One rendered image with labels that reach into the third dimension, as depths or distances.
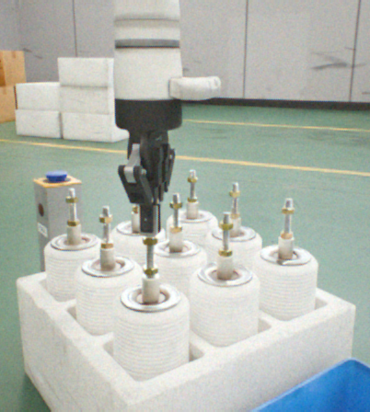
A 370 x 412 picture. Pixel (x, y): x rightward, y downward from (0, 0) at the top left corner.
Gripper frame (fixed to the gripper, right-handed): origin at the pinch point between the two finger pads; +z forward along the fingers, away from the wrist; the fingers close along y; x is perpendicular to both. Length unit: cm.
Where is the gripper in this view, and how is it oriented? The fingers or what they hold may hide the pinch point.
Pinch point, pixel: (150, 218)
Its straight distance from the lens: 58.6
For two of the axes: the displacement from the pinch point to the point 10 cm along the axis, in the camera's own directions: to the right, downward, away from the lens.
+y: -2.9, 2.6, -9.2
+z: 0.0, 9.6, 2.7
